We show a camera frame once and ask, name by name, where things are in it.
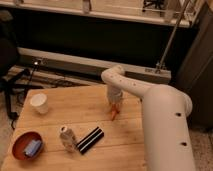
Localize blue sponge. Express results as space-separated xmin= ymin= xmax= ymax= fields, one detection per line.
xmin=23 ymin=140 xmax=42 ymax=157

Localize orange pepper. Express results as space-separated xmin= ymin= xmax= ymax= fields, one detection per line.
xmin=111 ymin=104 xmax=119 ymax=121

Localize black striped box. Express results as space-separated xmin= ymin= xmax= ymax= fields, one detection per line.
xmin=76 ymin=127 xmax=104 ymax=154

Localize silver drink can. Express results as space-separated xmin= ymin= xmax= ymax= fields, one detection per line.
xmin=59 ymin=126 xmax=77 ymax=152

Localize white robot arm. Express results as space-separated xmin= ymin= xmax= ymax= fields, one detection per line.
xmin=101 ymin=65 xmax=196 ymax=171

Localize red bowl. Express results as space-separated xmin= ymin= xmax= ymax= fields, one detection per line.
xmin=12 ymin=131 xmax=44 ymax=160

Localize metal pole stand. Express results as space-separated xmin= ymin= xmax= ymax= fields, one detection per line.
xmin=155 ymin=0 xmax=190 ymax=74

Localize black office chair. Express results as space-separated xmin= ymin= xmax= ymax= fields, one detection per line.
xmin=0 ymin=10 xmax=42 ymax=129

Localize white paper cup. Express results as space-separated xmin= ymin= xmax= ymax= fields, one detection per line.
xmin=30 ymin=93 xmax=49 ymax=114

